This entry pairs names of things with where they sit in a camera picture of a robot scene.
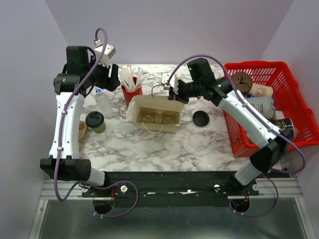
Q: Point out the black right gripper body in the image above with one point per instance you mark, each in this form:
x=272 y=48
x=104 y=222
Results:
x=186 y=90

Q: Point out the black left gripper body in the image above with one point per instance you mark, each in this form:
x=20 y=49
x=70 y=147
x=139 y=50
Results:
x=100 y=77

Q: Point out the beige paper takeout bag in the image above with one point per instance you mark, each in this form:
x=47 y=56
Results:
x=155 y=102

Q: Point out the black plastic cup lid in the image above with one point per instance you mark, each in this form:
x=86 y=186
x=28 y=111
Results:
x=94 y=119

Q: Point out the green paper coffee cup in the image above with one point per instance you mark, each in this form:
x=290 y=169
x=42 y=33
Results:
x=99 y=127

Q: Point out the brown cardboard cup carrier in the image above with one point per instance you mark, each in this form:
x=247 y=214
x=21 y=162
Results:
x=150 y=115
x=83 y=129

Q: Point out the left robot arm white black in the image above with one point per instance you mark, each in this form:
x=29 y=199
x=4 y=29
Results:
x=85 y=67

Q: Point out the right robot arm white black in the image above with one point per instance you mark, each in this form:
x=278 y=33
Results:
x=273 y=142

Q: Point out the white wrapped straws bundle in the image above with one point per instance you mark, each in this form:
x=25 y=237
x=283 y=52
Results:
x=127 y=71

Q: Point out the red plastic cup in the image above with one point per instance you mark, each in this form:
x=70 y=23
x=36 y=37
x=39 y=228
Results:
x=129 y=95

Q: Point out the clear plastic water bottle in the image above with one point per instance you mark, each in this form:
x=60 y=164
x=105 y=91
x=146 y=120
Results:
x=103 y=103

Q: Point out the beige printed paper cup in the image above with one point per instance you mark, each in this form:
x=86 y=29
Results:
x=259 y=90

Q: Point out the grey printed snack bag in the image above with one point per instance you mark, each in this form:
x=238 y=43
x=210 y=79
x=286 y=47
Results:
x=264 y=105

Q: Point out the red plastic basket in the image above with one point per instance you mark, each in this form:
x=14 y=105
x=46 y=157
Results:
x=287 y=98

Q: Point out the black printed can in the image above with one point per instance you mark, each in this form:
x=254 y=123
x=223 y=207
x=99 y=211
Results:
x=286 y=124

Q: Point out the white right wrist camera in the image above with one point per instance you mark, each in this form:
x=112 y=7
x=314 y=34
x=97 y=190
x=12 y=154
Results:
x=172 y=85

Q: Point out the black mounting rail base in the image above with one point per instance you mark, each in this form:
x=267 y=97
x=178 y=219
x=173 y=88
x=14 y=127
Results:
x=172 y=189

